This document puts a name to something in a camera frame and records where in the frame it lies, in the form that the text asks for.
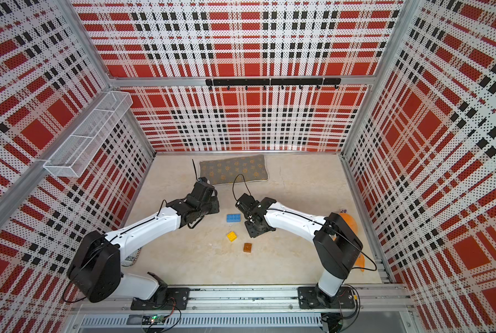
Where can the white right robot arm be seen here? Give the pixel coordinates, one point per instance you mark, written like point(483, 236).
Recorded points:
point(337, 245)

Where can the blue lego brick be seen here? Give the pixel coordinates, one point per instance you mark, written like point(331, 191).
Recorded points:
point(233, 218)

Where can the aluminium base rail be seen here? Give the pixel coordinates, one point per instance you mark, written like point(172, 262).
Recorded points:
point(255, 308)

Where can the patterned cup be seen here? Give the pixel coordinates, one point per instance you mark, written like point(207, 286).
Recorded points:
point(132, 258)

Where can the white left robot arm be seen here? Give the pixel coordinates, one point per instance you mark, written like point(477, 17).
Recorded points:
point(96, 269)

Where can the orange translucent lego piece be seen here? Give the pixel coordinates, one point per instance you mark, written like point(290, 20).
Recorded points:
point(247, 248)

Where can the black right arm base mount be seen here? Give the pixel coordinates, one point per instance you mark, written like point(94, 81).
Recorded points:
point(314, 298)

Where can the grey floral cushion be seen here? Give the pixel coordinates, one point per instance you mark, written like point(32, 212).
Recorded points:
point(224, 172)

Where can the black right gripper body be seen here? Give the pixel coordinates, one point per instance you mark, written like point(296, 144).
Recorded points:
point(253, 230)

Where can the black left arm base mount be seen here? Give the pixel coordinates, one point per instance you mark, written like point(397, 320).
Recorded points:
point(163, 296)

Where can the black hook rail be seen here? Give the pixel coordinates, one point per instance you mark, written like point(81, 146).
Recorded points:
point(272, 82)

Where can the white wire mesh basket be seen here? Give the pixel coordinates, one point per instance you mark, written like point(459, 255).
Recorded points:
point(72, 158)

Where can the yellow lego brick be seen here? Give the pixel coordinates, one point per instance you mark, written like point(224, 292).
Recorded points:
point(232, 236)

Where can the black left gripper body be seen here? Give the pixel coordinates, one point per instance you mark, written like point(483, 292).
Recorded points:
point(211, 207)

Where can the green lit circuit board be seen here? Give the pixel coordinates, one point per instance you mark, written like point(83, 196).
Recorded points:
point(152, 320)

